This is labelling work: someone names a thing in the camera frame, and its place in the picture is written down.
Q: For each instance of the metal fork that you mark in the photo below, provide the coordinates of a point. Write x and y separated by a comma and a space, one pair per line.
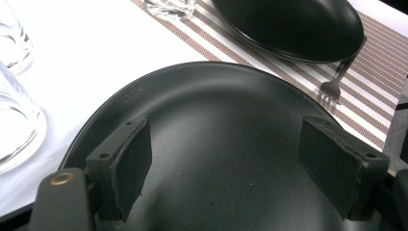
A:
332, 88

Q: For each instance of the brown white striped placemat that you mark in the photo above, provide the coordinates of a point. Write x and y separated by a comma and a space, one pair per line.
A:
369, 96

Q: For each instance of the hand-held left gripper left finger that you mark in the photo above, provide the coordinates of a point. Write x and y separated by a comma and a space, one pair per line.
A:
128, 166

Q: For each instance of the clear drinking glass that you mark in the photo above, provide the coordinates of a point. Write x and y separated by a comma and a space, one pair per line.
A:
16, 128
170, 9
12, 45

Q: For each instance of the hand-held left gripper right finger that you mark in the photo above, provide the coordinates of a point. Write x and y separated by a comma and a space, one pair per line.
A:
340, 163

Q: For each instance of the white table cover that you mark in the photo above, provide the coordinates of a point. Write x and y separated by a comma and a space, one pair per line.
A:
96, 48

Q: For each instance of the black round plate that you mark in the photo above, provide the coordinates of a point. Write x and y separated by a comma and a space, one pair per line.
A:
288, 25
224, 128

